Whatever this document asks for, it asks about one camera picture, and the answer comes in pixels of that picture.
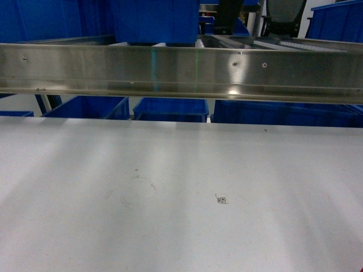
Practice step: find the large blue bin on shelf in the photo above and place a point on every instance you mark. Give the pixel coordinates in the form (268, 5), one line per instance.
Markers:
(171, 22)

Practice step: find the blue bin lower middle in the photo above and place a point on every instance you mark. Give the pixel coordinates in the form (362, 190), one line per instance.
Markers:
(172, 110)

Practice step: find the blue bin lower right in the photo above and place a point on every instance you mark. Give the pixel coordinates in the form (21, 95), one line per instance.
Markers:
(290, 114)

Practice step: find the blue bin lower left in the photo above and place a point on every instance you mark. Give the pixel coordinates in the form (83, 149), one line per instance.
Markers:
(93, 107)

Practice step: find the black mesh office chair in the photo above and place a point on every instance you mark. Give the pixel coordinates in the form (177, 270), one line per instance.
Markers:
(283, 17)

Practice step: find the blue bin far left edge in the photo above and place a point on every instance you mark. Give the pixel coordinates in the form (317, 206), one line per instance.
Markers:
(15, 113)

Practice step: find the blue bin upper right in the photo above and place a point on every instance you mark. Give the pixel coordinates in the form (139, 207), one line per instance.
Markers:
(341, 21)

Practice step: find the blue bin upper left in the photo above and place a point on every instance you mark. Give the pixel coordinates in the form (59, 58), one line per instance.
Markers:
(45, 20)

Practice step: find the stainless steel shelf rail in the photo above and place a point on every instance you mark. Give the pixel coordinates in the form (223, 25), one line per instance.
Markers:
(199, 73)

